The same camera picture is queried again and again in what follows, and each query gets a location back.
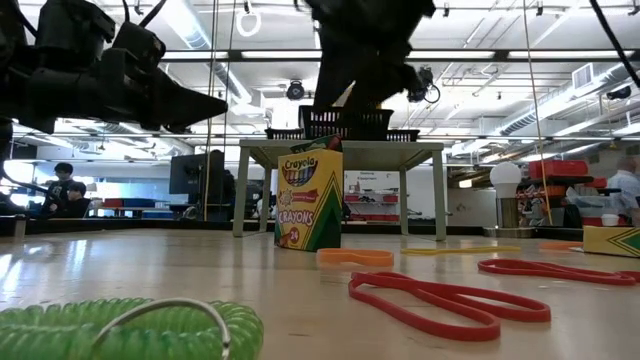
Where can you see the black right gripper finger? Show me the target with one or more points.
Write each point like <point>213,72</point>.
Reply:
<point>385,80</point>
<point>330,75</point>

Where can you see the black plastic mesh basket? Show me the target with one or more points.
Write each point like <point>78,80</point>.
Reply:
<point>402,136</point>
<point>282,135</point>
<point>345,125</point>

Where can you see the yellow Crayola crayons box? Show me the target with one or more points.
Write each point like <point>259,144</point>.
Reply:
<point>310,200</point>

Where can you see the orange rubber band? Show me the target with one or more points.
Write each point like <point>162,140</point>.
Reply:
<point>560,245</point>
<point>355,259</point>

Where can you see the yellow rubber band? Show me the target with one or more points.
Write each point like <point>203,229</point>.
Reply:
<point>460,250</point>

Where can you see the red rubber band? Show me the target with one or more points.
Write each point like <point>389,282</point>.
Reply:
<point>550,272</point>
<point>450,328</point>

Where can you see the yellow blue green Crayola box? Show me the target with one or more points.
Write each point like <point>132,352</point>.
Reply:
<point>612,242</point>

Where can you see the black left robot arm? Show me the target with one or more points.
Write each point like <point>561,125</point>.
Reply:
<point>50,95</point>

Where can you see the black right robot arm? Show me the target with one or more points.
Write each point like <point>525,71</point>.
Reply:
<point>614,42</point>

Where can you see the black monitor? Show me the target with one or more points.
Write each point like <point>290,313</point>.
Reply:
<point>190,175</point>

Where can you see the black overhead light bar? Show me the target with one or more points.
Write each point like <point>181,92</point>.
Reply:
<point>280,55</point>

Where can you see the person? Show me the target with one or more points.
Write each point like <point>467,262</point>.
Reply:
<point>77,202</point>
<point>61,187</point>
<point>220,185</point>
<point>625,190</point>

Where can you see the white bulb lamp metal base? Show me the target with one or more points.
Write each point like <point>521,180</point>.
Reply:
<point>505,180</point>

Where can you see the red storage bin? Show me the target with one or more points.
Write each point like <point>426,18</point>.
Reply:
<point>557,169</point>

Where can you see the white ceiling vent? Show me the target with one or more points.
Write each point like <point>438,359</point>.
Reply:
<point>583,76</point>

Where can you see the black ceiling spotlight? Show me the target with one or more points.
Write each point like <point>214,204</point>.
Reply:
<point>619,93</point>

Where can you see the white cup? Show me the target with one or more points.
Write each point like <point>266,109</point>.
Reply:
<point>610,220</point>

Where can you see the black ceiling camera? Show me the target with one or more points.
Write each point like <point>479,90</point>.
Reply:
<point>295,91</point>
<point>431,82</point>

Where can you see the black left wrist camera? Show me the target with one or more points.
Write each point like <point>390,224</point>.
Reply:
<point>140,45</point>

